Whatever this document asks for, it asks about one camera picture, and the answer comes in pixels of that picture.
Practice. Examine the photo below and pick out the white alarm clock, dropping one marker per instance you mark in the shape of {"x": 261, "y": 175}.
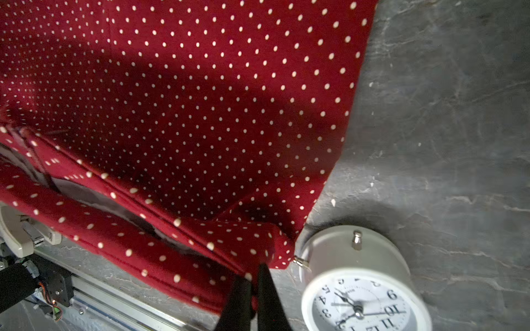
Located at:
{"x": 356, "y": 279}

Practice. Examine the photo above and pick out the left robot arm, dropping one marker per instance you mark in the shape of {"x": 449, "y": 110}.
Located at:
{"x": 21, "y": 278}

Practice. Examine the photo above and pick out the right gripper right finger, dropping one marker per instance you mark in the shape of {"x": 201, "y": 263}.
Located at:
{"x": 271, "y": 316}

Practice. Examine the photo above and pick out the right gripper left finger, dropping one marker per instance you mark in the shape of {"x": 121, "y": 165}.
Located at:
{"x": 238, "y": 311}

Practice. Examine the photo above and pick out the beige remote control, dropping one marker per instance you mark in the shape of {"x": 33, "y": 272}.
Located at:
{"x": 22, "y": 234}

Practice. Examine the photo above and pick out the red polka dot skirt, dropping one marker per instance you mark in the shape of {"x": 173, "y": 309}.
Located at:
{"x": 184, "y": 141}

